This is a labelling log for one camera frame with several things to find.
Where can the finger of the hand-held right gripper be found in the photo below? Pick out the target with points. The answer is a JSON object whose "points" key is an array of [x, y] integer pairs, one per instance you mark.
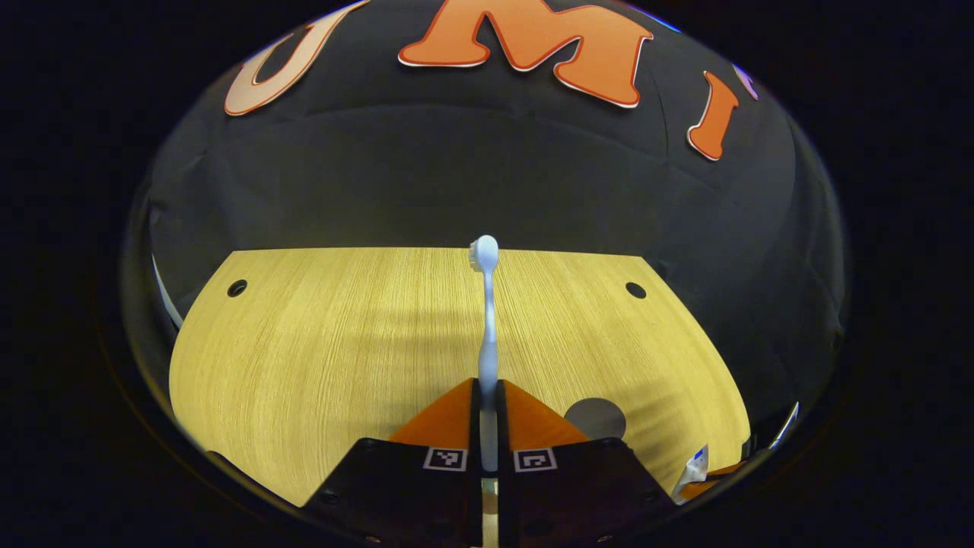
{"points": [[715, 479]]}

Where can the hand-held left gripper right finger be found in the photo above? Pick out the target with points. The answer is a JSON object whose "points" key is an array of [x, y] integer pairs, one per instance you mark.
{"points": [[563, 502]]}

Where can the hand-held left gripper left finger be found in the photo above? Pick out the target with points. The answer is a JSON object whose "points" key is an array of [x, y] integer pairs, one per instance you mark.
{"points": [[426, 502]]}

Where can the white toothpaste tube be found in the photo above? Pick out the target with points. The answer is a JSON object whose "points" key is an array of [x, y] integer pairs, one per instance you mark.
{"points": [[694, 468]]}

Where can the dark round coaster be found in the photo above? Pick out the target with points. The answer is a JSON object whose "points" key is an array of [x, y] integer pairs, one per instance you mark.
{"points": [[601, 418]]}

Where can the white toothbrush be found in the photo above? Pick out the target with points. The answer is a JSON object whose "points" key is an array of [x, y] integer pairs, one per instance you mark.
{"points": [[488, 358]]}

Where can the black backdrop cloth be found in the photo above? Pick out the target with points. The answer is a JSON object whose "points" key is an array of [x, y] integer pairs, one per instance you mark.
{"points": [[456, 175]]}

